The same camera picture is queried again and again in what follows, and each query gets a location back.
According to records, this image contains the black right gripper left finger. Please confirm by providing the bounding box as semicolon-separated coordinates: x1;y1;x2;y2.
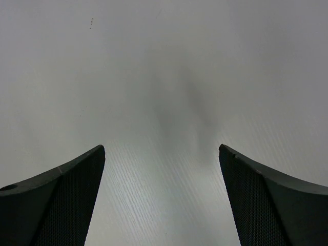
1;145;105;245

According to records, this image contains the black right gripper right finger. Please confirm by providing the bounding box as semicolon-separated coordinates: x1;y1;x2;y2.
219;145;327;246

